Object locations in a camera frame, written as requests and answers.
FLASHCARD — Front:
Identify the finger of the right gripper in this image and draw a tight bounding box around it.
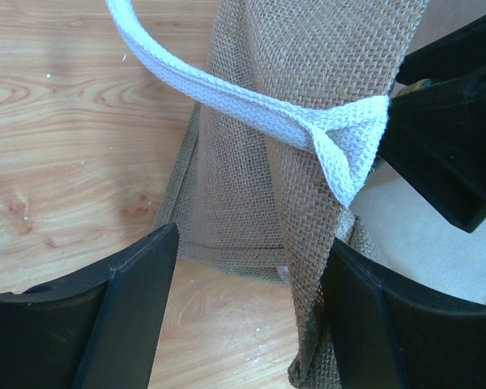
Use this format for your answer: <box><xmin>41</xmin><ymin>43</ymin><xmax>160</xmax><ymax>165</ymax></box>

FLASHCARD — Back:
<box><xmin>379</xmin><ymin>15</ymin><xmax>486</xmax><ymax>233</ymax></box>

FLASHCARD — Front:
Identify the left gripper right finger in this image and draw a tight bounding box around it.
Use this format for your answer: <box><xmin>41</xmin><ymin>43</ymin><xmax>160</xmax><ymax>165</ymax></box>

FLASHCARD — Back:
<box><xmin>323</xmin><ymin>240</ymin><xmax>486</xmax><ymax>388</ymax></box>

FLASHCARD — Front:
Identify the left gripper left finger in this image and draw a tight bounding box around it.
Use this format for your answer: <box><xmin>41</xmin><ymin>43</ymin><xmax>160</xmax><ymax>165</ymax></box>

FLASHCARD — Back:
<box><xmin>0</xmin><ymin>224</ymin><xmax>179</xmax><ymax>388</ymax></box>

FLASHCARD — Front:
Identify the burlap canvas bag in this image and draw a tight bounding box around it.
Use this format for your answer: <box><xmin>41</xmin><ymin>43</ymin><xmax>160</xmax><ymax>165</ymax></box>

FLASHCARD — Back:
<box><xmin>104</xmin><ymin>0</ymin><xmax>486</xmax><ymax>386</ymax></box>

